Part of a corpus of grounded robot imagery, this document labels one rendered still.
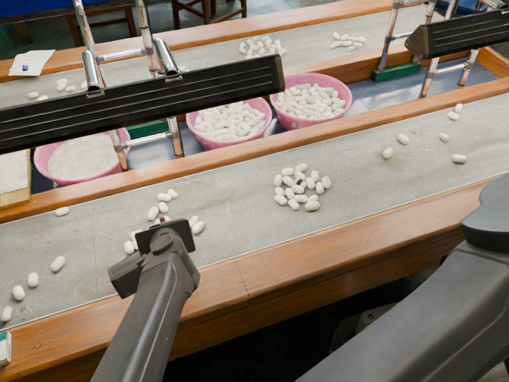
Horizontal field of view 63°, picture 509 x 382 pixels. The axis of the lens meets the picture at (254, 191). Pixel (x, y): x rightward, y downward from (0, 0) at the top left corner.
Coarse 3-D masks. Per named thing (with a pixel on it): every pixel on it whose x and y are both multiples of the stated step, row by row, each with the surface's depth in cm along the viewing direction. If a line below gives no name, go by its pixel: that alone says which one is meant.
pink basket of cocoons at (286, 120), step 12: (288, 84) 145; (300, 84) 146; (312, 84) 146; (336, 84) 142; (276, 96) 142; (348, 96) 137; (276, 108) 132; (348, 108) 132; (288, 120) 132; (300, 120) 128; (312, 120) 127; (324, 120) 127
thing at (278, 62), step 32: (224, 64) 85; (256, 64) 86; (64, 96) 77; (128, 96) 80; (160, 96) 82; (192, 96) 84; (224, 96) 86; (256, 96) 88; (0, 128) 75; (32, 128) 77; (64, 128) 78; (96, 128) 80
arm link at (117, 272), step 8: (160, 240) 65; (168, 240) 63; (152, 248) 63; (160, 248) 61; (168, 248) 61; (136, 256) 68; (120, 264) 67; (128, 264) 67; (136, 264) 65; (112, 272) 67; (120, 272) 66; (128, 272) 65; (136, 272) 65; (112, 280) 65; (120, 280) 65; (128, 280) 65; (136, 280) 65; (120, 288) 65; (128, 288) 65; (136, 288) 66; (120, 296) 66; (128, 296) 65
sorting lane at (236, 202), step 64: (384, 128) 129; (448, 128) 129; (128, 192) 112; (192, 192) 111; (256, 192) 111; (384, 192) 111; (0, 256) 98; (64, 256) 98; (128, 256) 98; (192, 256) 98; (0, 320) 87
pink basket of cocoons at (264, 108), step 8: (248, 104) 139; (256, 104) 137; (264, 104) 134; (192, 112) 133; (264, 112) 134; (192, 120) 133; (192, 128) 130; (264, 128) 125; (200, 136) 123; (256, 136) 124; (208, 144) 125; (216, 144) 123; (224, 144) 123; (232, 144) 123
